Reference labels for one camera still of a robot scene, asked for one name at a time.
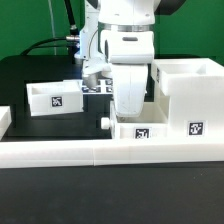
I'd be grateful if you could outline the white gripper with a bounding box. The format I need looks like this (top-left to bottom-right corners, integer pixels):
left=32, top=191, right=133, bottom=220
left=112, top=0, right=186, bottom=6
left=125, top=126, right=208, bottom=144
left=111, top=64, right=148, bottom=117

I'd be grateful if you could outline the white marker tag sheet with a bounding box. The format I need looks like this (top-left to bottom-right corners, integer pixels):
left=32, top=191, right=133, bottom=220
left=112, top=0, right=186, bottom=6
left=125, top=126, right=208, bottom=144
left=77, top=79, right=112, bottom=95

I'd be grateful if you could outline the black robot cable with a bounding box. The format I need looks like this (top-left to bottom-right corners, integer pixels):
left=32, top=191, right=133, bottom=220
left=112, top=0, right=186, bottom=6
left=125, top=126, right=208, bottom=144
left=19, top=0, right=81, bottom=56

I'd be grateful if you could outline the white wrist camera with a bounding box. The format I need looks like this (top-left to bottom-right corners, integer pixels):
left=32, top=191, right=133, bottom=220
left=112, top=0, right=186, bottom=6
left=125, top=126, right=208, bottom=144
left=82, top=58, right=111, bottom=89

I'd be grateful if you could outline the white left barrier block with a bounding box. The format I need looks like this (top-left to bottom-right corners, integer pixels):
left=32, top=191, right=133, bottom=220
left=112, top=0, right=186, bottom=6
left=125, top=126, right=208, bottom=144
left=0, top=106, right=12, bottom=140

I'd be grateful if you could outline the white drawer box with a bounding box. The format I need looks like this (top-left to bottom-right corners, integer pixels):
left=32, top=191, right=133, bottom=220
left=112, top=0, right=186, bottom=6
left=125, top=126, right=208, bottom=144
left=26, top=81, right=83, bottom=116
left=101, top=101, right=167, bottom=139

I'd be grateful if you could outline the white drawer cabinet frame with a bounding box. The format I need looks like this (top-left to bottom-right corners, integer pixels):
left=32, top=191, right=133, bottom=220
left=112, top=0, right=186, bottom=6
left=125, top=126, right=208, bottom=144
left=151, top=58, right=224, bottom=138

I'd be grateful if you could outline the white front barrier rail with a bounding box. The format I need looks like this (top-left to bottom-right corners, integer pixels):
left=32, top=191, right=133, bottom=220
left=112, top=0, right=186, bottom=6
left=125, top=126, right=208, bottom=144
left=0, top=138, right=224, bottom=169

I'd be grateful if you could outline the white front drawer box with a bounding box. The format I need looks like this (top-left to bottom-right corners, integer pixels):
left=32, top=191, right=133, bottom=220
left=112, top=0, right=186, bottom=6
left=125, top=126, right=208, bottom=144
left=101, top=101, right=167, bottom=139

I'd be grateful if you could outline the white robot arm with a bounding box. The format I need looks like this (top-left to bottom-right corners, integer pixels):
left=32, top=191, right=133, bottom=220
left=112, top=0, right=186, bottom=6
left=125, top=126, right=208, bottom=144
left=79, top=0, right=186, bottom=117

